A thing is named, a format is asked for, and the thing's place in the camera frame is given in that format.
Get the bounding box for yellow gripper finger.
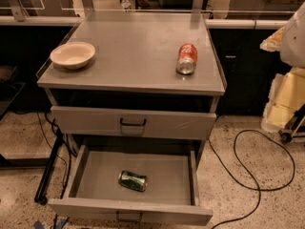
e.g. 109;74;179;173
260;27;284;52
261;68;305;133

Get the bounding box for green soda can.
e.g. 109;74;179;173
118;171;148;192

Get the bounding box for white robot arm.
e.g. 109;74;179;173
260;3;305;133

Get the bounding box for red soda can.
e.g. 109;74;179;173
176;44;197;75

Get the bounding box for grey drawer cabinet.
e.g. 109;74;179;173
35;10;228;226

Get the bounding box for closed top drawer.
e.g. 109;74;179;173
51;106;216;140

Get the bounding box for open middle drawer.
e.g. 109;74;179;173
49;145;213;226

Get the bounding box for clear water bottle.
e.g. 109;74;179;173
121;0;132;10

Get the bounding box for white bowl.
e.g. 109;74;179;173
50;42;95;70

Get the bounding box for white horizontal rail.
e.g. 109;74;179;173
206;19;287;30

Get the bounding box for black floor cable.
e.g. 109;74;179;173
208;129;296;229

